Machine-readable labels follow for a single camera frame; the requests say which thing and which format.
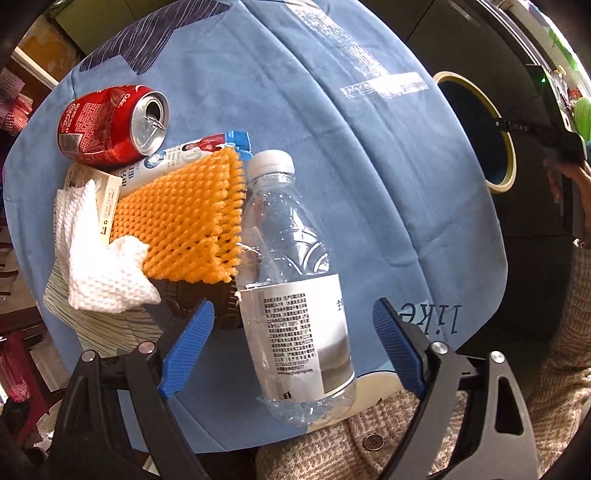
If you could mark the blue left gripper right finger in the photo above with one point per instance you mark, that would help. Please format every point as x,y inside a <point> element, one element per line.
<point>405,345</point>

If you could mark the red cola can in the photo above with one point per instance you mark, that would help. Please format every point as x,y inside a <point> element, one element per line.
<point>114,126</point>

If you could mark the person's right hand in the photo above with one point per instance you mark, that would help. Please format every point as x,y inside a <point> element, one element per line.
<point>581,177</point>

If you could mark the orange foam fruit net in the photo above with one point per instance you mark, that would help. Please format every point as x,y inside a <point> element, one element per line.
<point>190,219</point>

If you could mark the printed paper card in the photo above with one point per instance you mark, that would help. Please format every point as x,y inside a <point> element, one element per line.
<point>107,189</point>

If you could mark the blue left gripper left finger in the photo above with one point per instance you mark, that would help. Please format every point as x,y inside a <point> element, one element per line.
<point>180,353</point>

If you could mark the blue star-print tablecloth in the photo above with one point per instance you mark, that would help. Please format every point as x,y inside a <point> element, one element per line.
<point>380,157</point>

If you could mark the purple checkered apron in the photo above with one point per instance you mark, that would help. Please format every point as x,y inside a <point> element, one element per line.
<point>15,107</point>

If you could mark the yellow rimmed trash bin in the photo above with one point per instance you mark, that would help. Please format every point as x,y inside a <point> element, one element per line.
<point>481,121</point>

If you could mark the blue white toothpaste tube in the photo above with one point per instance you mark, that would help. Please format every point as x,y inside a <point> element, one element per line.
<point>144,171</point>

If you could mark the clear plastic water bottle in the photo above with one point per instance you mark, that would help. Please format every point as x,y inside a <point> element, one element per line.
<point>290,299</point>

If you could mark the white paper towel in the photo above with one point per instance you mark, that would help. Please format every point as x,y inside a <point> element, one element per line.
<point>100,277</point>

